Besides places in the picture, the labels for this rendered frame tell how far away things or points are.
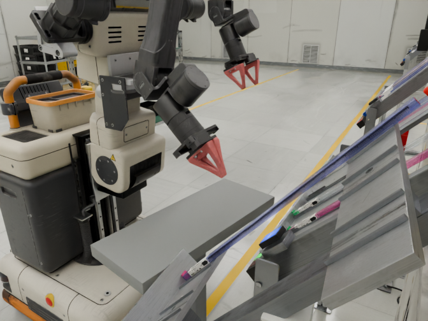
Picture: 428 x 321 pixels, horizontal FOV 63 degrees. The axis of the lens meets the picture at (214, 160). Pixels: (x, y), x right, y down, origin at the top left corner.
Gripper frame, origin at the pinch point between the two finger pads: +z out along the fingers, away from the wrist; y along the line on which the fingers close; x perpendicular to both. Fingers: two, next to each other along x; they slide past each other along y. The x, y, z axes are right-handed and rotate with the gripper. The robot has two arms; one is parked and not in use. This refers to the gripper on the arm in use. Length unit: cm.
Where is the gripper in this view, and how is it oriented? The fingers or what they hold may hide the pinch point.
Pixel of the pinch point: (221, 173)
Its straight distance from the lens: 71.5
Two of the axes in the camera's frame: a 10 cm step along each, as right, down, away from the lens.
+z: 6.2, 7.8, -0.7
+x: -6.1, 5.3, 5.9
